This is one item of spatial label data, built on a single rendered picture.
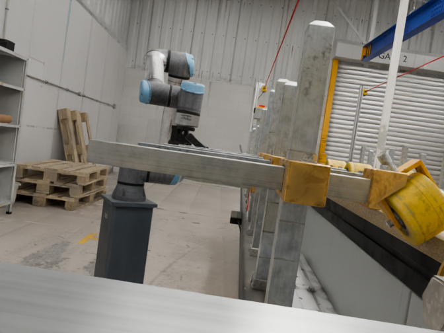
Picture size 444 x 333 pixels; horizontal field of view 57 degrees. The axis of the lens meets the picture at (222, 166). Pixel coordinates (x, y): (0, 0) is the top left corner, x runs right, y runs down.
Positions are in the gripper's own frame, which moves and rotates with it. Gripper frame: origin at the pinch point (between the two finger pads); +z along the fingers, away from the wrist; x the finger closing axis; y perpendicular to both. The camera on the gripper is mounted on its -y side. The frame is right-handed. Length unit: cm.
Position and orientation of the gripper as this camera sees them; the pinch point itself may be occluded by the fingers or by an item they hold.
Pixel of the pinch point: (182, 179)
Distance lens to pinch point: 155.2
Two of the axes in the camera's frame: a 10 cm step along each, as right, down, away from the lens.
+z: -1.8, 9.8, 0.6
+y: -9.8, -1.8, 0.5
